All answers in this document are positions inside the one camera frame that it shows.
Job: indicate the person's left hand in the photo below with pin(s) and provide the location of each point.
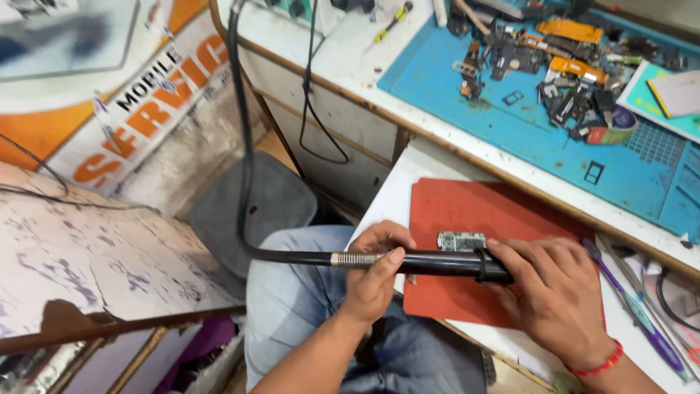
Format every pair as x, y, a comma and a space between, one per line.
369, 295

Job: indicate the person's right hand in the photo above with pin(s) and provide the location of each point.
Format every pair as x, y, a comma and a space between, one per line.
563, 301

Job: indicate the person's right fingers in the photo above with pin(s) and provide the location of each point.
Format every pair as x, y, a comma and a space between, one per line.
519, 253

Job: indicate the small green circuit board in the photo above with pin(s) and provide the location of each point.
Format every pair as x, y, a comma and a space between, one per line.
461, 241

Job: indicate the red rubber mat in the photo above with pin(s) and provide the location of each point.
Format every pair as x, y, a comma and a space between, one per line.
465, 208

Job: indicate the blue silicone work mat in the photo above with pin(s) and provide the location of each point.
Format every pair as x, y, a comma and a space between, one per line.
525, 158

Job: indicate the metal tweezers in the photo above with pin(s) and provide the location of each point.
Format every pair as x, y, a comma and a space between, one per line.
629, 268

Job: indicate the purple toothbrush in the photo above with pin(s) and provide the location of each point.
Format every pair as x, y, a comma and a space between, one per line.
637, 309

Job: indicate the red bead wristband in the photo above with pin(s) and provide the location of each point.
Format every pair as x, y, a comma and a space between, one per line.
601, 364

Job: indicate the roll of tape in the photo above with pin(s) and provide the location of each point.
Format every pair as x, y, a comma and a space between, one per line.
615, 128

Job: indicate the heap of phone parts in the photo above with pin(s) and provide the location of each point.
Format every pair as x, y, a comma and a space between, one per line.
569, 71

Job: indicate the teal white box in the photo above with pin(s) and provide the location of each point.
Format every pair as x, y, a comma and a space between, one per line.
667, 98

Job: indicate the person's blue jeans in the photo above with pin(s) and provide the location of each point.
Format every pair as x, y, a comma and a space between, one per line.
295, 306

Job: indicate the grey stool seat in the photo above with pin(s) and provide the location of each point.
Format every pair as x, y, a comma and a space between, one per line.
273, 208

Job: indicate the yellow black screwdriver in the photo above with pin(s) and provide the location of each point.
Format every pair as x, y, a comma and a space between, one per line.
392, 23

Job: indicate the orange white shop banner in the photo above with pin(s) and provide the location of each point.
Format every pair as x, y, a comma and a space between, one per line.
147, 104

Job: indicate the cracked white marble counter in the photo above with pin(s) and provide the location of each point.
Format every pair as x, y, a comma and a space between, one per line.
98, 257

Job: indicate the small black rectangular frame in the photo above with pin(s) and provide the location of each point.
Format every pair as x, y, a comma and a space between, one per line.
513, 98
594, 173

